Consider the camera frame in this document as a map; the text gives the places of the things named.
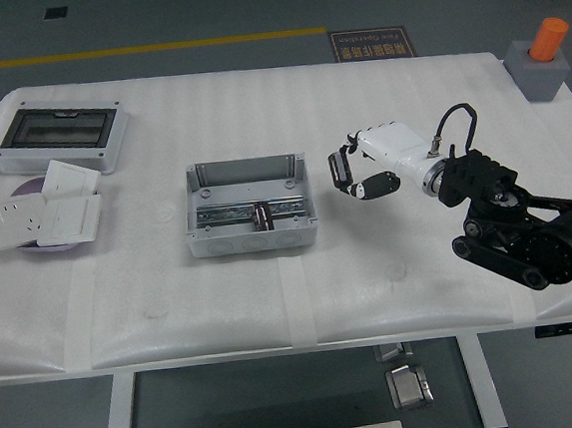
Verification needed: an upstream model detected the orange cylinder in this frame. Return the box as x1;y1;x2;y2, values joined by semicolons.
524;15;572;65

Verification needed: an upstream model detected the white foam table mat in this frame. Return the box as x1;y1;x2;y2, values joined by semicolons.
0;38;572;383

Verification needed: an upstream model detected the open grey junction box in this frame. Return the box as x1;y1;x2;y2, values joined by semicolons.
179;151;320;260

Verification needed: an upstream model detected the purple round plate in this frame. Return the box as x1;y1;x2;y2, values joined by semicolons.
10;173;105;257

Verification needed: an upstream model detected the dark floor sign orange text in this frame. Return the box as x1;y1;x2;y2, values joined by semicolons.
327;25;417;65

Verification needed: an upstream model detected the white wall socket panel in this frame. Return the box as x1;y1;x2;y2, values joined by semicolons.
0;193;53;252

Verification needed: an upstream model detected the metal block fixture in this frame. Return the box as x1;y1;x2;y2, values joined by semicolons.
383;360;436;412

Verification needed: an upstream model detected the grey distribution box clear cover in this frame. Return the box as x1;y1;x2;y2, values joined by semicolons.
0;92;135;185

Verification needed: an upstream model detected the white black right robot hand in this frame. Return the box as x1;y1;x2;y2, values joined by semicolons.
324;118;444;205

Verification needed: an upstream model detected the metal DIN rail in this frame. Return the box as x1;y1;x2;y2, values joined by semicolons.
194;195;308;229

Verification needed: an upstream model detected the white table leg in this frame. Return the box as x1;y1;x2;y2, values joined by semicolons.
95;370;142;428
454;330;510;428

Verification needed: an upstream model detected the small metal bracket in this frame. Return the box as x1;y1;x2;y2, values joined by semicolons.
372;341;415;364

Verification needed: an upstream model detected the white wall switch panel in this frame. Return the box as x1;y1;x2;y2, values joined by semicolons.
39;156;104;202
32;193;106;247

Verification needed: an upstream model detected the grey block holder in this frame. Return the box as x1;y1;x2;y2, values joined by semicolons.
502;35;572;105

